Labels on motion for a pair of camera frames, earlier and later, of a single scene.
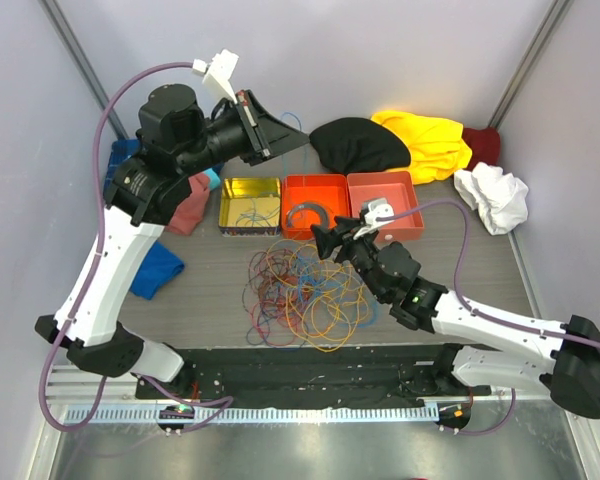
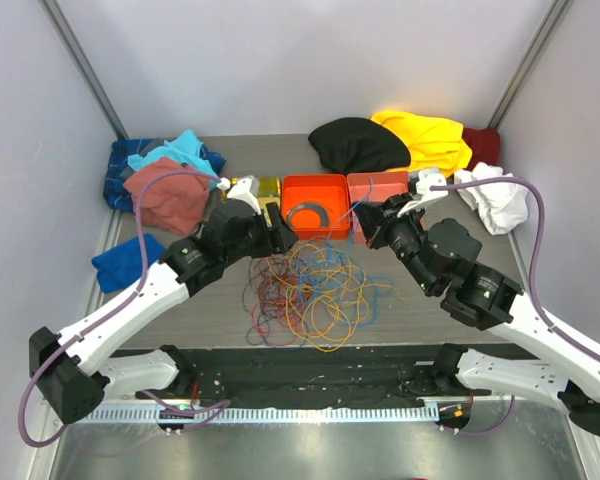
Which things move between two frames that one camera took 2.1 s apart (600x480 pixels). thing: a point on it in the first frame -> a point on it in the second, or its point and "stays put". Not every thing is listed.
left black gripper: (269, 136) -> (276, 240)
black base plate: (304, 375) stays put
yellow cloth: (436, 147) stays put
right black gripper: (327, 240) -> (379, 218)
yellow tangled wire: (326, 302) stays put
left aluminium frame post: (58, 21) stays put
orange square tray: (310, 200) stays put
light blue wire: (305, 153) -> (355, 216)
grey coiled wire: (311, 206) stays put
